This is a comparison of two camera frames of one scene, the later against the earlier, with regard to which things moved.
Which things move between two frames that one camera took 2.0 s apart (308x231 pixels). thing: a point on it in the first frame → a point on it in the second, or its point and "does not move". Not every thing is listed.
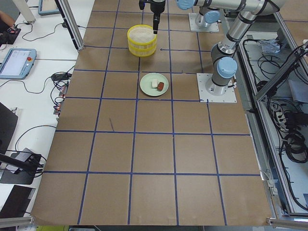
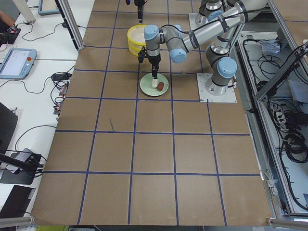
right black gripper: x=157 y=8 → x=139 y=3
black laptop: x=16 y=204 does not move
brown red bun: x=160 y=86 does not move
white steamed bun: x=155 y=83 does not move
